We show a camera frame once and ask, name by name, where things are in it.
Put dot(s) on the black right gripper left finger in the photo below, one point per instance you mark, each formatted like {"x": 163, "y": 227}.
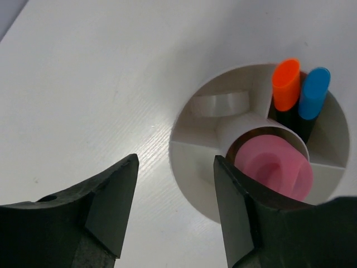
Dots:
{"x": 81, "y": 226}

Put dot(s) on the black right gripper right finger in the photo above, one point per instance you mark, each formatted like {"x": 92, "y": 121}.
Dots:
{"x": 260, "y": 224}

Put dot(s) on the pink capped marker tube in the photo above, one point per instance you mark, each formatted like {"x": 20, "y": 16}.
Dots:
{"x": 268, "y": 156}

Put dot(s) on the clear tape roll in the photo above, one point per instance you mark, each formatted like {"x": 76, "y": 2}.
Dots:
{"x": 220, "y": 105}

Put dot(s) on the orange highlighter cap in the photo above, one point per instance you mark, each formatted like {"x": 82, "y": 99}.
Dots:
{"x": 286, "y": 84}

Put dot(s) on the blue highlighter cap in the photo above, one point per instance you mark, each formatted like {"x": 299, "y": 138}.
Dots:
{"x": 313, "y": 93}

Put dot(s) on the black blue highlighter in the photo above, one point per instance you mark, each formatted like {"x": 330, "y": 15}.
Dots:
{"x": 305, "y": 127}

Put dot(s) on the black orange highlighter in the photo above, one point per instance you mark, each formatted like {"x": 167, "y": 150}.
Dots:
{"x": 287, "y": 118}

